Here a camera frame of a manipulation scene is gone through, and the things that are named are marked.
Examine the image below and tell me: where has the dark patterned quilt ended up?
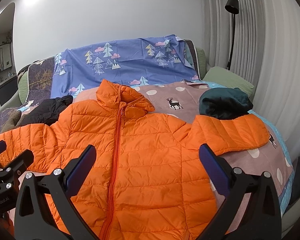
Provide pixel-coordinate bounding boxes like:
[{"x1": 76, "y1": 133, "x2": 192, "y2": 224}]
[{"x1": 0, "y1": 57, "x2": 55, "y2": 130}]

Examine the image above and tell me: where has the green headboard cushion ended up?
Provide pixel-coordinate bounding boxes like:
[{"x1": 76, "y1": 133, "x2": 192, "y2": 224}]
[{"x1": 196, "y1": 47, "x2": 206, "y2": 80}]

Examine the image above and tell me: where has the black jacket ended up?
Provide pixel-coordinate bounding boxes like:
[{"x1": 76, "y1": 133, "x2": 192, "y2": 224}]
[{"x1": 17, "y1": 95, "x2": 73, "y2": 127}]

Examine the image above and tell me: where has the orange puffer jacket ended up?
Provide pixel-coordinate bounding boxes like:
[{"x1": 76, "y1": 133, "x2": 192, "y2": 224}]
[{"x1": 0, "y1": 78, "x2": 271, "y2": 240}]

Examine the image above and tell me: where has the blue tree print sheet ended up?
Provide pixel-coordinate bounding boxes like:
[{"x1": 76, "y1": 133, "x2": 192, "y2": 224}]
[{"x1": 51, "y1": 35, "x2": 199, "y2": 98}]

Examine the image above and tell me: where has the olive fleece garment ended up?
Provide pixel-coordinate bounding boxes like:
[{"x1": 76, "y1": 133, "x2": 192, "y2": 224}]
[{"x1": 0, "y1": 110, "x2": 26, "y2": 133}]

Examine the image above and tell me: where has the white curtain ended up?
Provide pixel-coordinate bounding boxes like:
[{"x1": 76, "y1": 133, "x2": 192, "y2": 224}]
[{"x1": 202, "y1": 0, "x2": 300, "y2": 159}]

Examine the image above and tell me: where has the arched wall mirror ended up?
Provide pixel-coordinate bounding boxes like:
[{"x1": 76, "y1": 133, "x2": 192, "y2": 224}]
[{"x1": 0, "y1": 3, "x2": 17, "y2": 107}]

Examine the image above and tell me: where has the green pillow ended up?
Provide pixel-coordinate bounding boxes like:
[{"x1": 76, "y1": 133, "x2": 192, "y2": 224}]
[{"x1": 203, "y1": 67, "x2": 254, "y2": 97}]

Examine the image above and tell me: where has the dark green folded garment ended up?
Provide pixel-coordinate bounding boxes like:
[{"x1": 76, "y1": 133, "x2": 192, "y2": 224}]
[{"x1": 199, "y1": 88, "x2": 253, "y2": 120}]

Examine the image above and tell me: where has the black floor lamp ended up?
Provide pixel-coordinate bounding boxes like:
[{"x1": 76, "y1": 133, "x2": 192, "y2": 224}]
[{"x1": 225, "y1": 0, "x2": 239, "y2": 70}]

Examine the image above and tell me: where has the mauve polka dot bedspread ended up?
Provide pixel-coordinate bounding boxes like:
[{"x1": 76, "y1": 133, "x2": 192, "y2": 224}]
[{"x1": 0, "y1": 80, "x2": 295, "y2": 240}]

